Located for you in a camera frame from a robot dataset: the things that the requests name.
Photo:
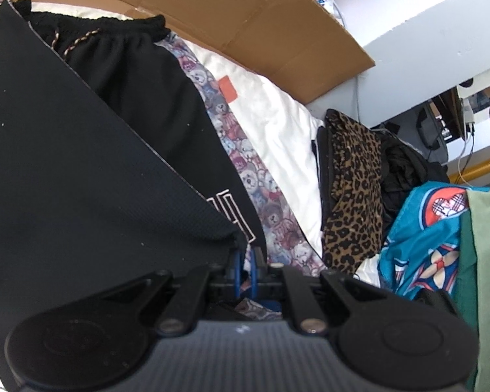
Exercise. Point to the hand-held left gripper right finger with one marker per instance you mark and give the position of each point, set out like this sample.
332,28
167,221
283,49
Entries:
254,272

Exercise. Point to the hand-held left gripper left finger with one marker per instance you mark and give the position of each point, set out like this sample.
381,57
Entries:
236,270

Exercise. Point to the black shorts with bear-print panels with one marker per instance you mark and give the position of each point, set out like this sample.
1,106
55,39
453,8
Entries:
85,151

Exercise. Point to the leopard print garment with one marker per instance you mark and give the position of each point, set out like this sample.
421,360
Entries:
351,196

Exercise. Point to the cream bear print bed sheet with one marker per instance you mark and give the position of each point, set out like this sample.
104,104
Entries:
277,130

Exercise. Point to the blue printed garment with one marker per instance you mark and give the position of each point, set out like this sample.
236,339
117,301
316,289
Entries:
416,241

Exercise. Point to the black garment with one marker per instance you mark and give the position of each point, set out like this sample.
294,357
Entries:
408,171

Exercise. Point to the brown cardboard sheet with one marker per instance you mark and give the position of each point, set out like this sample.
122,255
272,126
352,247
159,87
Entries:
228,8

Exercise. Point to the yellow rail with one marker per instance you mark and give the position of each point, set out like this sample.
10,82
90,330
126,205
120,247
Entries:
482,167

